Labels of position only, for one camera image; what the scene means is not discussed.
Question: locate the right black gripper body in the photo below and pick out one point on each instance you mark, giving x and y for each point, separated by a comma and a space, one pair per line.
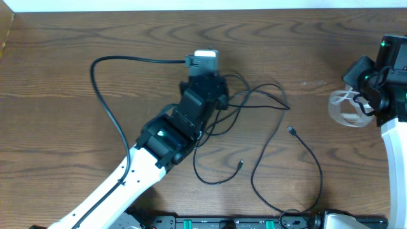
355, 74

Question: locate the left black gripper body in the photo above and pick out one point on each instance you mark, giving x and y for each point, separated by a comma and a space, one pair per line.
203, 84

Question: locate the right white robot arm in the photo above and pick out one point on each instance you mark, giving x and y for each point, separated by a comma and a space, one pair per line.
383, 84

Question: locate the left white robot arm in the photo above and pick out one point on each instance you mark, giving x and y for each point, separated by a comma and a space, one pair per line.
165, 141

